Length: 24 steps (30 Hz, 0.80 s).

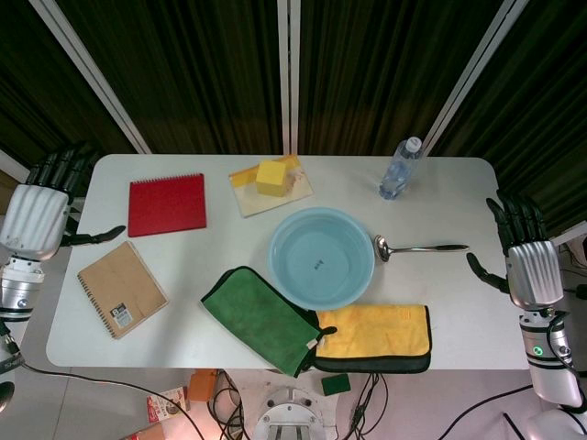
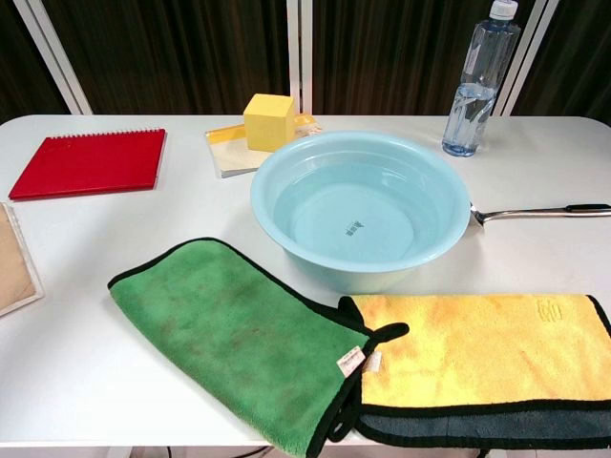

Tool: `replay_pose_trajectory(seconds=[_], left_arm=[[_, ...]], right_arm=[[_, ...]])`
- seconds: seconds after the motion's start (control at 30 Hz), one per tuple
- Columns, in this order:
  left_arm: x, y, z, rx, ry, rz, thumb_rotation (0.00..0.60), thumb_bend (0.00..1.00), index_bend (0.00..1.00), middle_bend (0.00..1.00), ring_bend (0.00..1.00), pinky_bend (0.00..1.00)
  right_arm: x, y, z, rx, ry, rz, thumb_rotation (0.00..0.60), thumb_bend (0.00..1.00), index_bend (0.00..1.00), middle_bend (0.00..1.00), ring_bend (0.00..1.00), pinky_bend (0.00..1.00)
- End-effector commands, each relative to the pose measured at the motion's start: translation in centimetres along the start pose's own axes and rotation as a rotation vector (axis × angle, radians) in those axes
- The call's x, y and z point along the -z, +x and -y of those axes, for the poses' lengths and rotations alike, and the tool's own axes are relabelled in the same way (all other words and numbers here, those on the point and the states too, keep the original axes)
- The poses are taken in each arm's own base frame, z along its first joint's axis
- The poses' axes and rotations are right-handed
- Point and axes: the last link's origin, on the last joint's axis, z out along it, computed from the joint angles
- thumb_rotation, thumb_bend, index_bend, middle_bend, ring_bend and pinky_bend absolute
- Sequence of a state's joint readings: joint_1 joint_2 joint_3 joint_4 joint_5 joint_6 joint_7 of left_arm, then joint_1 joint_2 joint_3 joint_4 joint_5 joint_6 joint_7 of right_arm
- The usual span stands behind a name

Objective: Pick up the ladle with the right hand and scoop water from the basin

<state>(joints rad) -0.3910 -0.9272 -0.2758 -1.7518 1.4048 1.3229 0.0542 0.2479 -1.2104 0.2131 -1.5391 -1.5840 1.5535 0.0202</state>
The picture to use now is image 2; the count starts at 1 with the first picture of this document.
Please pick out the beige cloth in clear sleeve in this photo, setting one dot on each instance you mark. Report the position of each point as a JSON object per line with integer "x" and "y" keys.
{"x": 12, "y": 267}

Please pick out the clear plastic water bottle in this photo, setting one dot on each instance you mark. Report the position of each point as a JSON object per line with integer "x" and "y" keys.
{"x": 470, "y": 110}

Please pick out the yellow and grey microfiber towel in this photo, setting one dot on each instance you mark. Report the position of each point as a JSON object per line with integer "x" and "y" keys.
{"x": 477, "y": 353}

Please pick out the white partition frame post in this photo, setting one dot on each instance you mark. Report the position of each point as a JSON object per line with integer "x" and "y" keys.
{"x": 300, "y": 52}
{"x": 57, "y": 52}
{"x": 522, "y": 62}

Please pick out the light blue plastic basin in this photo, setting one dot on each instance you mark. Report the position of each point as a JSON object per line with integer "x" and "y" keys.
{"x": 363, "y": 191}

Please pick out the green microfiber towel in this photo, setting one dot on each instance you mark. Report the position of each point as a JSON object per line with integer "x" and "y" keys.
{"x": 234, "y": 334}

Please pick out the red spiral notebook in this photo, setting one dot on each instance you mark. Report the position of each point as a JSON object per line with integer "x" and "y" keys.
{"x": 90, "y": 162}

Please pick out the yellow and white notepad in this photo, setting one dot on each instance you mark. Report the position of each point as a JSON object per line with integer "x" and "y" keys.
{"x": 234, "y": 152}

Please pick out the yellow cube block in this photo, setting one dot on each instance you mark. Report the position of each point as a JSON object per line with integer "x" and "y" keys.
{"x": 267, "y": 124}

